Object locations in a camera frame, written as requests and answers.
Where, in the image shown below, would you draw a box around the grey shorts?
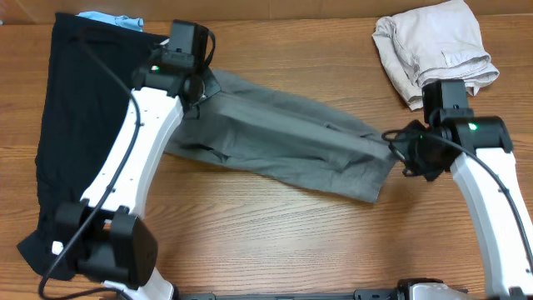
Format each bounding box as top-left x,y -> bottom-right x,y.
165,70 -> 396,203

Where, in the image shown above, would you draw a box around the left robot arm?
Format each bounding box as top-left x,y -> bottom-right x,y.
38,20 -> 216,299

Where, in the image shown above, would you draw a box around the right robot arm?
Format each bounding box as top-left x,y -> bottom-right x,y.
381,80 -> 532,299

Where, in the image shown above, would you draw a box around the light blue garment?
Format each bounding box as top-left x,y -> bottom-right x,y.
77,11 -> 144,32

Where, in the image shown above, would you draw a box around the black garment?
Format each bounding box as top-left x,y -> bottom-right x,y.
17,12 -> 164,275

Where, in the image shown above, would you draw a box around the folded beige shorts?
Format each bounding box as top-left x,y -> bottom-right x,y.
372,0 -> 500,111

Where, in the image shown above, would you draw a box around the right black cable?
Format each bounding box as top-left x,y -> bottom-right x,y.
381,127 -> 533,268

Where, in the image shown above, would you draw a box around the black cable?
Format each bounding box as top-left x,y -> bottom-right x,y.
381,127 -> 533,268
37,39 -> 145,300

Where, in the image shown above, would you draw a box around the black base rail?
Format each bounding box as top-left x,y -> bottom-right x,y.
179,288 -> 407,300

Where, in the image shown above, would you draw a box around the left black cable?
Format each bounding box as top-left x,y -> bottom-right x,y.
37,39 -> 145,300

